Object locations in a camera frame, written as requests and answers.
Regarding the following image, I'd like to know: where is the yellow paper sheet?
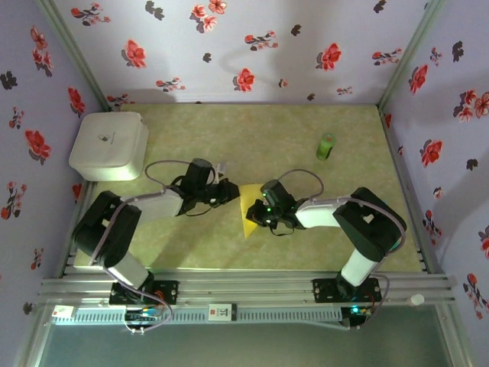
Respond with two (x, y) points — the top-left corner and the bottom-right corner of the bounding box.
(238, 183), (268, 239)

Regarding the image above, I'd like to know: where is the green bottle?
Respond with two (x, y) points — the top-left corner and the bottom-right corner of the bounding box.
(315, 132), (337, 161)

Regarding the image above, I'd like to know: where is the white label with red mark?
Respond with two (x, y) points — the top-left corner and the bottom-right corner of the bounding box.
(208, 303), (238, 323)

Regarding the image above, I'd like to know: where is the white plastic lidded box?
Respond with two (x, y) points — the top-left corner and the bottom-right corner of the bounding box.
(68, 111), (150, 183)

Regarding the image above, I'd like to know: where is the small controller board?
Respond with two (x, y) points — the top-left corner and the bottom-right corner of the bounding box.
(125, 308), (164, 323)
(341, 304), (376, 320)

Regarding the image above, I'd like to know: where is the small white sticker card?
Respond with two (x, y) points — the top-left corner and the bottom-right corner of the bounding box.
(51, 304), (76, 320)

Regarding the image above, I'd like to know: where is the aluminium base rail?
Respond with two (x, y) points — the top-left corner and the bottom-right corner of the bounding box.
(36, 270), (458, 307)

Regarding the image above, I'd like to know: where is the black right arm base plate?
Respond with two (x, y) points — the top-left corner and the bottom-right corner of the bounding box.
(312, 278), (382, 304)

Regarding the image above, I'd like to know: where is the grey slotted cable duct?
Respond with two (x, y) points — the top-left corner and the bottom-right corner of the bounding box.
(51, 305), (343, 326)

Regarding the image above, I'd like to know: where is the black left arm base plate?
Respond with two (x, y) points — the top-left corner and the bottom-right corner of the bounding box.
(109, 278), (180, 306)

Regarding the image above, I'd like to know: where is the aluminium corner post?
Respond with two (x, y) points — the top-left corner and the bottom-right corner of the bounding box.
(36, 0), (112, 112)
(377, 0), (446, 108)

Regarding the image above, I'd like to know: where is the aluminium lower frame bar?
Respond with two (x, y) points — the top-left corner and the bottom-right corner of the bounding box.
(435, 305), (471, 367)
(15, 305), (50, 367)

